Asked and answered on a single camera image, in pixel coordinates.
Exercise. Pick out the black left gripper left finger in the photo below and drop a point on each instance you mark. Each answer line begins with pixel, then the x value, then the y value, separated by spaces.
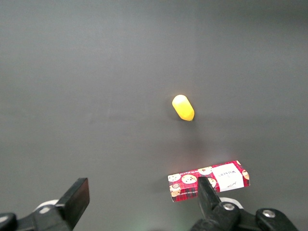
pixel 74 204

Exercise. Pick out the red tartan cookie box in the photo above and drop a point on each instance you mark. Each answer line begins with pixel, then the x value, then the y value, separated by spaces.
pixel 185 183

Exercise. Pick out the dark grey table mat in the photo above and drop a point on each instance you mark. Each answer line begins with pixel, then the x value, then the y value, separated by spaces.
pixel 96 72

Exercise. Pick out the yellow lemon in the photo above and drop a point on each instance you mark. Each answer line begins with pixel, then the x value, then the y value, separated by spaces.
pixel 183 107

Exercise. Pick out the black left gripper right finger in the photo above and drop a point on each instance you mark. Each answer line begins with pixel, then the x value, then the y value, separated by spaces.
pixel 209 202

